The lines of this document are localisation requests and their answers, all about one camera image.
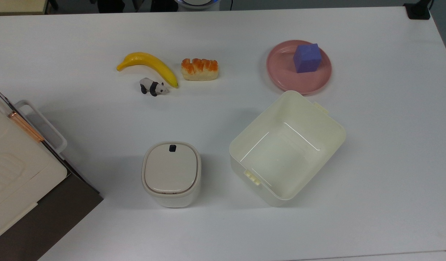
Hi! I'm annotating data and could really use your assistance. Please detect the yellow toy banana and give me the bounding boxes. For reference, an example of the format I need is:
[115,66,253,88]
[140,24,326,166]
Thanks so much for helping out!
[116,52,179,88]

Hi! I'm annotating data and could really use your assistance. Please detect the cream plastic box with handles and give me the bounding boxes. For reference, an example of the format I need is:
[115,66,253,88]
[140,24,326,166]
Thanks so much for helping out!
[0,84,68,242]

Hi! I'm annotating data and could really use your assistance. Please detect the orange glazed toy bread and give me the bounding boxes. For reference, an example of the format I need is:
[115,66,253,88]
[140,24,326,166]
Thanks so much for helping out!
[181,58,219,81]

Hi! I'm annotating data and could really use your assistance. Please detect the black camera stand clamp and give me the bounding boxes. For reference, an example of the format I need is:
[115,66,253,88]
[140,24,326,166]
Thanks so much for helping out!
[404,0,432,20]

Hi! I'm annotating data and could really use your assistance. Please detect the dark brown drawer cabinet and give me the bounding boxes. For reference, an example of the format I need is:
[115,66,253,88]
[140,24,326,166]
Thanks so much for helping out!
[0,84,104,261]

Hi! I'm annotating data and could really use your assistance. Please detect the small white lidded trash can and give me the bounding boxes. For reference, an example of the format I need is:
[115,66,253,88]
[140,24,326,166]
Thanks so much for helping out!
[141,141,202,208]

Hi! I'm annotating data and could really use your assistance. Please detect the purple cube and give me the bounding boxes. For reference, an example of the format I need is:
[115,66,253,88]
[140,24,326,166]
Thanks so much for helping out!
[293,43,322,74]

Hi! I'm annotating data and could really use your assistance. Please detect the small panda figurine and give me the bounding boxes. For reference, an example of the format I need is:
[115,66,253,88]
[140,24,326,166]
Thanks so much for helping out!
[139,78,169,97]

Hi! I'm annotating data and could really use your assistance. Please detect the brown drawer with white handle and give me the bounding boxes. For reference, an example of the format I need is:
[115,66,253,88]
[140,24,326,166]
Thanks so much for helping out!
[13,100,68,157]

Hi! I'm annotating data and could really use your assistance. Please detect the cream open plastic bin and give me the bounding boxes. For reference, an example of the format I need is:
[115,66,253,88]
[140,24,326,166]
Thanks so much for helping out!
[229,90,346,207]

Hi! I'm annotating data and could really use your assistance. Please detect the pink plate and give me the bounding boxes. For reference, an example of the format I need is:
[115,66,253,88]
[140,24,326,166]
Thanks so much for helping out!
[266,40,333,95]

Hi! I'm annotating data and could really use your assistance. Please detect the beige desk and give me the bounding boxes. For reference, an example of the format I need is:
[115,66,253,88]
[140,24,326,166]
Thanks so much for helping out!
[0,0,49,16]

